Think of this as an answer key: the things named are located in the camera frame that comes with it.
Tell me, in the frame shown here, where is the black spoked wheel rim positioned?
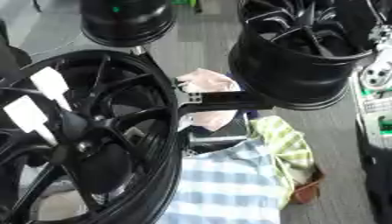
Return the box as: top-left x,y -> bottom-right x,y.
227,0 -> 380,111

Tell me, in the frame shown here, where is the black metal stand bracket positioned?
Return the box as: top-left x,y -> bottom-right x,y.
174,91 -> 270,116

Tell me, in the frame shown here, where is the brown box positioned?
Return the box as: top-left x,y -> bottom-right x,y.
290,169 -> 326,205

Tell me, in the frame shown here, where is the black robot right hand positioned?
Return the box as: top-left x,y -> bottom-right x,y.
362,0 -> 392,50

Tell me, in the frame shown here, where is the large black spoked wheel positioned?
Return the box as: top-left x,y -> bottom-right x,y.
0,49 -> 187,224

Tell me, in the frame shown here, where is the green and white checked cloth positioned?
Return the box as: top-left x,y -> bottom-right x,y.
248,115 -> 318,210

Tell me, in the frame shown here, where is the pink crumpled cloth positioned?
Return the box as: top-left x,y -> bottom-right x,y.
174,67 -> 242,131

